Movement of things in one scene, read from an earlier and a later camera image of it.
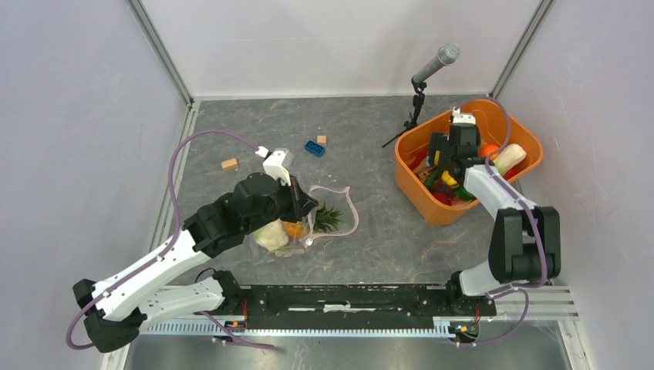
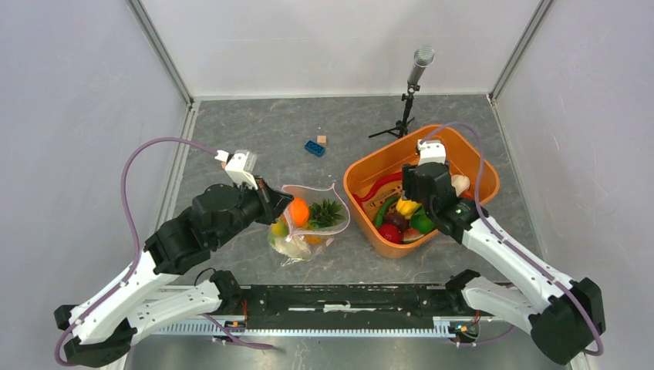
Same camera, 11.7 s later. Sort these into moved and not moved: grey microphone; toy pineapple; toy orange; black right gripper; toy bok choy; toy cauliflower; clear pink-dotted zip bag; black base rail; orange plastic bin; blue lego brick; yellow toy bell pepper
Moved: toy bok choy; toy orange; toy pineapple; black right gripper; orange plastic bin; yellow toy bell pepper; grey microphone; toy cauliflower; clear pink-dotted zip bag
Not moved: black base rail; blue lego brick
